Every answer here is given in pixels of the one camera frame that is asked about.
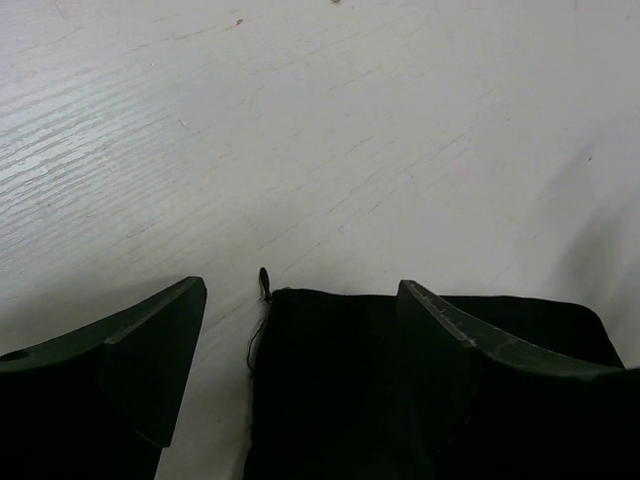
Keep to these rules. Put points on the black pleated skirt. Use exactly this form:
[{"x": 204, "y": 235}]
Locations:
[{"x": 331, "y": 398}]

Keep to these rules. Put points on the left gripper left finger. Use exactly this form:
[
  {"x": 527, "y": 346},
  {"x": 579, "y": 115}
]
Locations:
[{"x": 102, "y": 401}]

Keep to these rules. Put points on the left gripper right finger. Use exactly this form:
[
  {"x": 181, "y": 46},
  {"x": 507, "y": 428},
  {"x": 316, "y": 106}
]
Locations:
[{"x": 494, "y": 405}]

